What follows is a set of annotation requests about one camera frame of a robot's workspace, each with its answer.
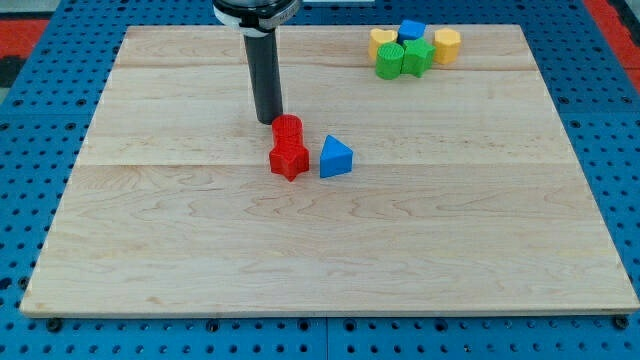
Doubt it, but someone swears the blue cube block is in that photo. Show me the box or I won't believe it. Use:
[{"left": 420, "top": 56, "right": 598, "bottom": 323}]
[{"left": 397, "top": 19, "right": 427, "bottom": 45}]

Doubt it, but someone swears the yellow heart block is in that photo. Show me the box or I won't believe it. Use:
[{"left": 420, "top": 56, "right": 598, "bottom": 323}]
[{"left": 368, "top": 28, "right": 398, "bottom": 60}]

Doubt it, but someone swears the yellow hexagon block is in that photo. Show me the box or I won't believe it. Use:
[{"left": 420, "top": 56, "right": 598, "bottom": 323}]
[{"left": 433, "top": 28, "right": 462, "bottom": 65}]

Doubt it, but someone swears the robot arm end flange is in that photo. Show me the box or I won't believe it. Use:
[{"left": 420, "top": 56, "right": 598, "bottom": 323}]
[{"left": 212, "top": 0, "right": 301, "bottom": 38}]

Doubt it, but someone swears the red star block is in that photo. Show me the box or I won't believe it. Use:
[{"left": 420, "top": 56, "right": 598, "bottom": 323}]
[{"left": 269, "top": 144, "right": 310, "bottom": 181}]

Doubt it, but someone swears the green star block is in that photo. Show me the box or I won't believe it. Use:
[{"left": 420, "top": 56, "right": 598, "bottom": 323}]
[{"left": 401, "top": 37, "right": 436, "bottom": 78}]

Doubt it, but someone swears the wooden board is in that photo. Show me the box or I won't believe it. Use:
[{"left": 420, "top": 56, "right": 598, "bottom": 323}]
[{"left": 20, "top": 25, "right": 639, "bottom": 318}]

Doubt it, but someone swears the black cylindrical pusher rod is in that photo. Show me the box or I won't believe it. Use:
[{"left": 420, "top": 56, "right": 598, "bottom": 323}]
[{"left": 244, "top": 31, "right": 283, "bottom": 125}]

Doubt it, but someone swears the red cylinder block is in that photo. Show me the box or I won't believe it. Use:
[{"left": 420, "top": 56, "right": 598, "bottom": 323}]
[{"left": 271, "top": 114, "right": 303, "bottom": 147}]

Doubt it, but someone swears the green cylinder block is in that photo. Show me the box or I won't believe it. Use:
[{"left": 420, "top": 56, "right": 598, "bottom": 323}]
[{"left": 375, "top": 42, "right": 405, "bottom": 80}]

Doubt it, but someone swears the blue triangle block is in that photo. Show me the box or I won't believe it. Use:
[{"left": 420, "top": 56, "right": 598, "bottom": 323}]
[{"left": 320, "top": 135, "right": 354, "bottom": 178}]

